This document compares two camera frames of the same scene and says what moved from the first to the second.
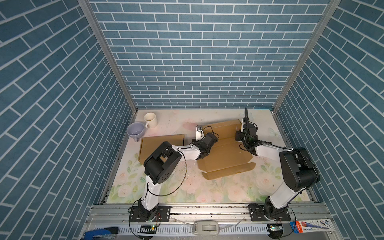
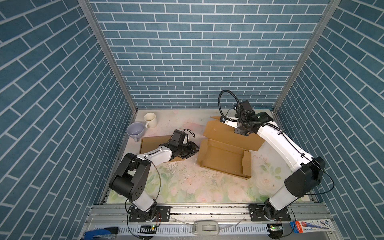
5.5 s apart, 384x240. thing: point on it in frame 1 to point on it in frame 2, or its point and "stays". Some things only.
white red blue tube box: (312, 225) stays
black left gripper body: (193, 142) to (185, 149)
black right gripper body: (240, 137) to (240, 129)
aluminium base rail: (234, 222) stays
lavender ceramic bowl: (135, 130) stays
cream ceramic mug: (150, 118) stays
